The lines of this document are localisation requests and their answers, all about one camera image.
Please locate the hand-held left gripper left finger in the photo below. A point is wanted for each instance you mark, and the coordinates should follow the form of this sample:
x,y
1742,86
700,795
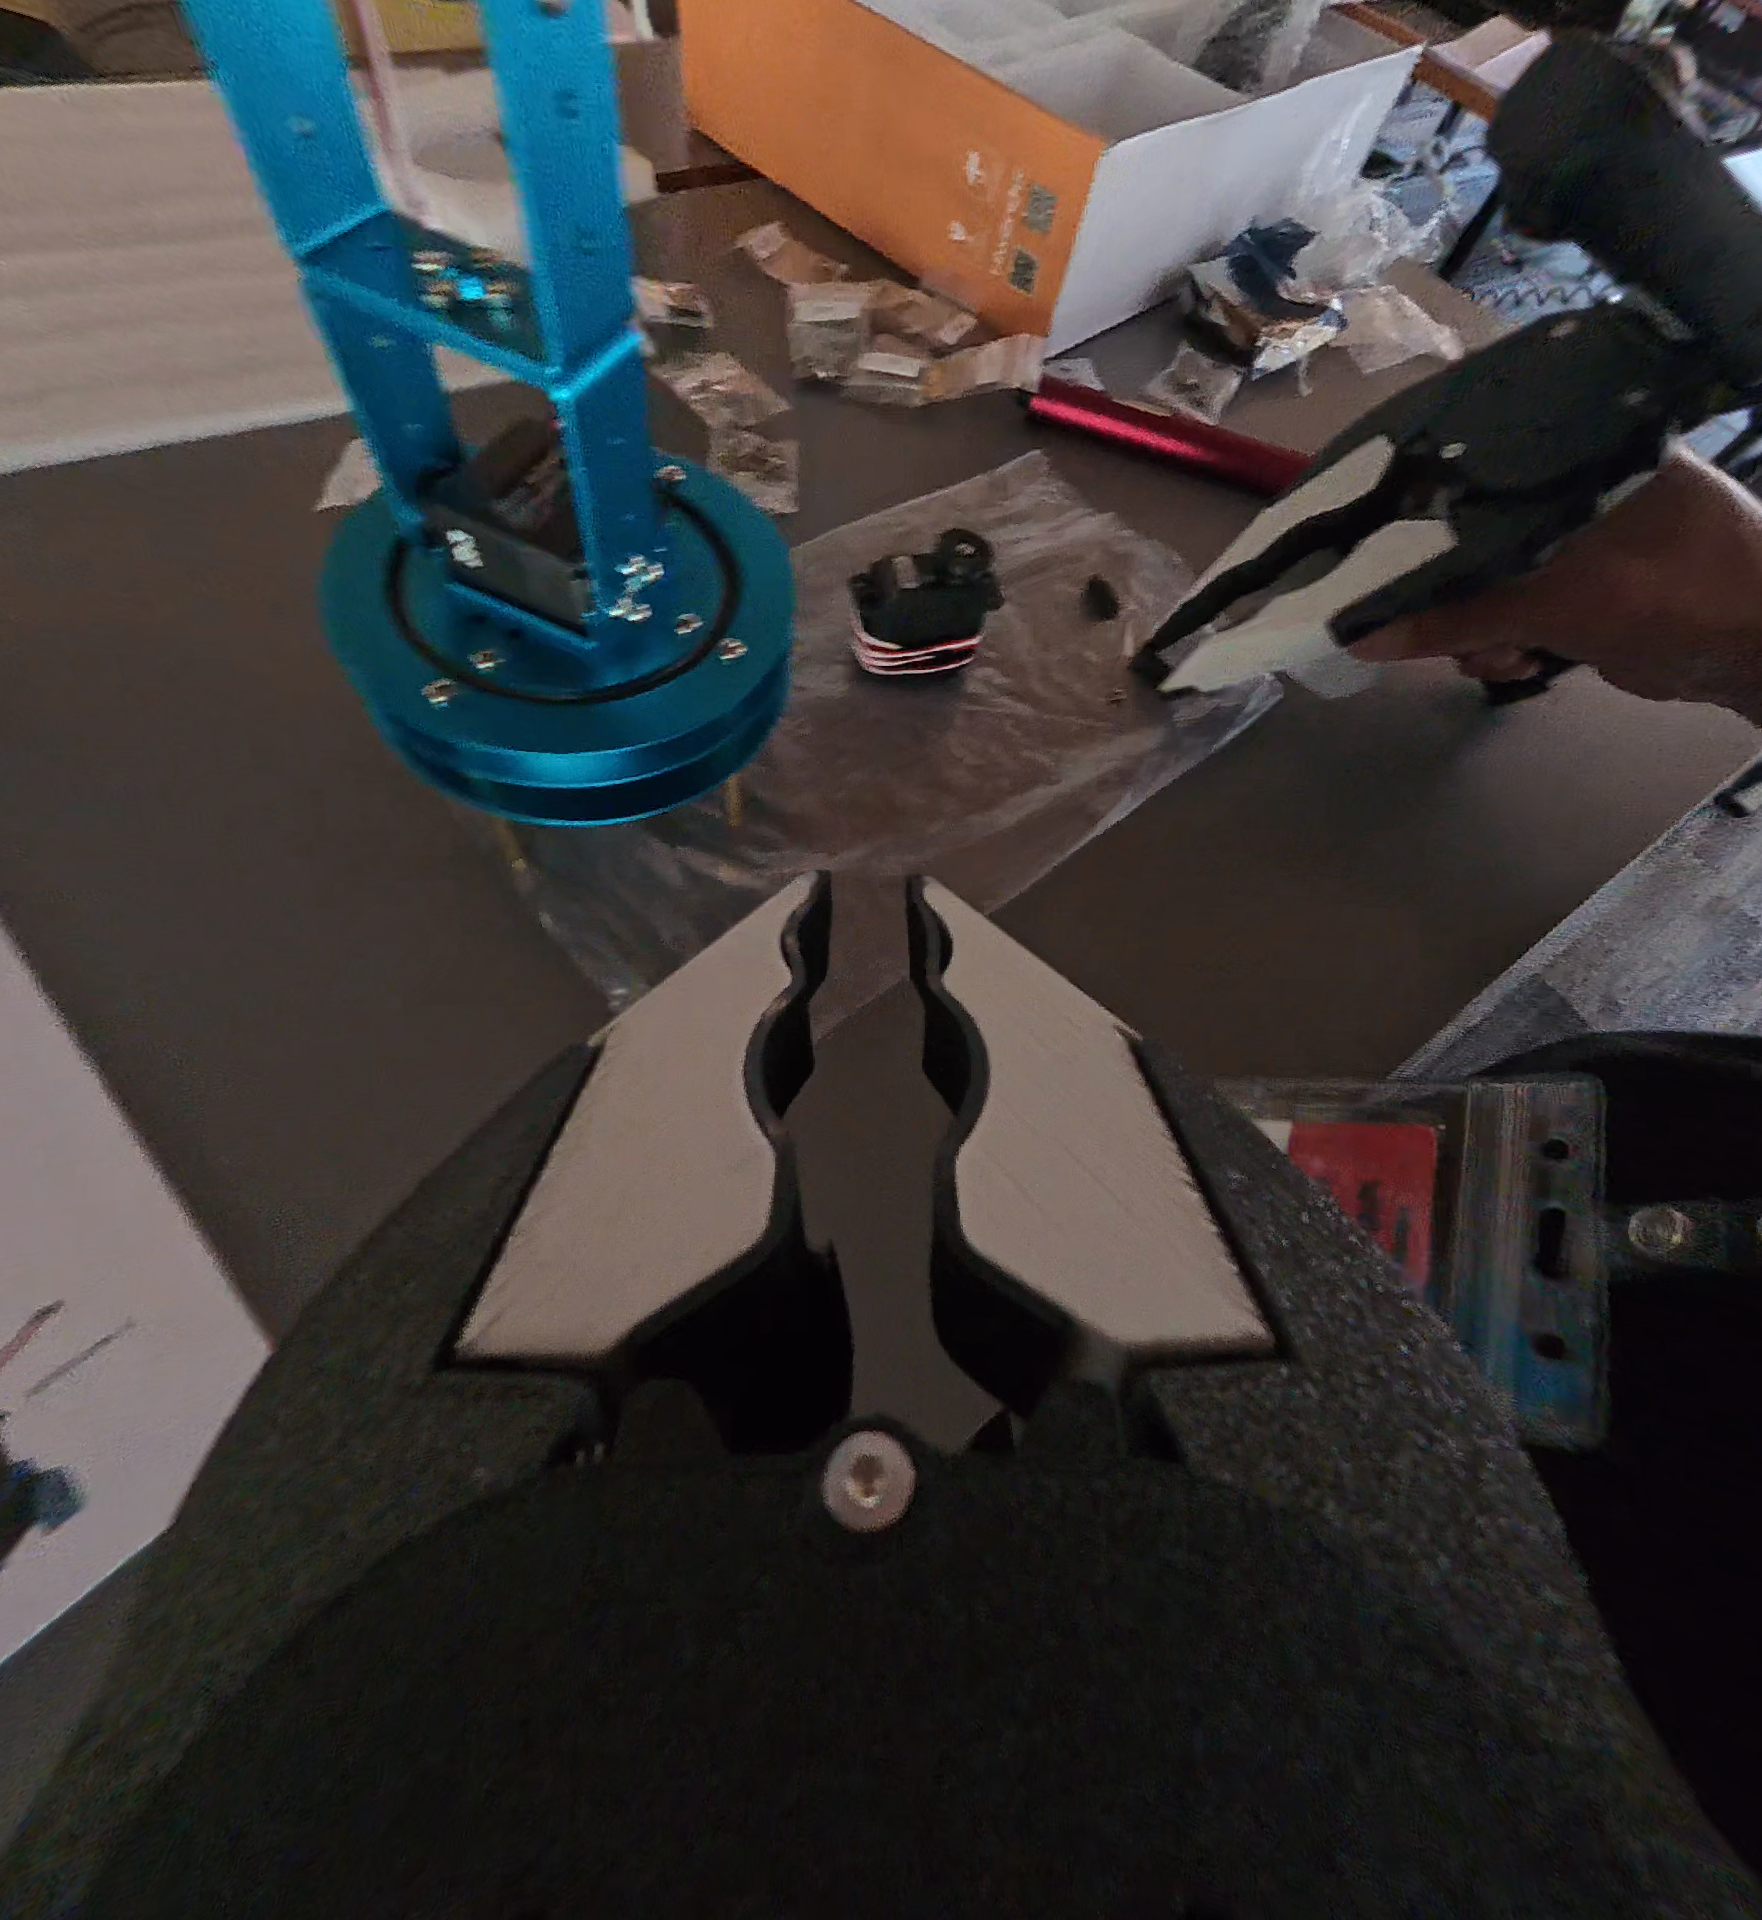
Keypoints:
x,y
625,1201

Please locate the blue foil bags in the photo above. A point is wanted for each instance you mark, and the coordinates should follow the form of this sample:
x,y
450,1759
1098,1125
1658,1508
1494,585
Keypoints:
x,y
1265,292

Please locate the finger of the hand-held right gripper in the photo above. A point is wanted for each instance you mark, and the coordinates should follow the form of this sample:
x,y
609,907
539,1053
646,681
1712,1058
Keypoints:
x,y
1318,616
1301,510

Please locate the black servo motor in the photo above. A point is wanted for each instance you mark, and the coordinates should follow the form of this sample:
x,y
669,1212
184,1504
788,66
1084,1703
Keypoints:
x,y
918,616

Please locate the clear packaged tool box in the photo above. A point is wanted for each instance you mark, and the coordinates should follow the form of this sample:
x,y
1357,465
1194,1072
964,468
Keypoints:
x,y
1362,1185

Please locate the red metal tube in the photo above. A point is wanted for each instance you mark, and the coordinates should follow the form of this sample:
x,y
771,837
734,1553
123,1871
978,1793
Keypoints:
x,y
1165,428

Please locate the grey desk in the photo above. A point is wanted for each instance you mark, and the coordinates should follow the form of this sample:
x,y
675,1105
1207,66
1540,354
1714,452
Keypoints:
x,y
145,676

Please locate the person's right hand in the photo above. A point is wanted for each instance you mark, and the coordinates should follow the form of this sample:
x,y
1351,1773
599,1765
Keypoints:
x,y
1662,599

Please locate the scattered small parts bags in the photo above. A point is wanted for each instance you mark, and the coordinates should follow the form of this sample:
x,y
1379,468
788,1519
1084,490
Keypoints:
x,y
851,337

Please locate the robot assembly manual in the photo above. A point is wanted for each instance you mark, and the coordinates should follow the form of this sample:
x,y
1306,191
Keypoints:
x,y
58,1201

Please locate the small black plastic part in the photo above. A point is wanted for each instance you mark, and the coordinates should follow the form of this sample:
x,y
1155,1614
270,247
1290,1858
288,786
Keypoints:
x,y
1102,597

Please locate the orange and white cardboard box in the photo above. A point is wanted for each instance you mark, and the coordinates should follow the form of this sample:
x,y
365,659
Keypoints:
x,y
881,135

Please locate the blue toy robot arm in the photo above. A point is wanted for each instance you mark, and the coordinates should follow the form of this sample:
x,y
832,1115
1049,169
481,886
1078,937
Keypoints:
x,y
551,720

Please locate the large clear plastic bag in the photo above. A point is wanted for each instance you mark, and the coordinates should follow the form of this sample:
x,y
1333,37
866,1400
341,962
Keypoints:
x,y
971,751

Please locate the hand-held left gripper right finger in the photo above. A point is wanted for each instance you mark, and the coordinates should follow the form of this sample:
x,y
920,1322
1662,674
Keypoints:
x,y
1106,1201

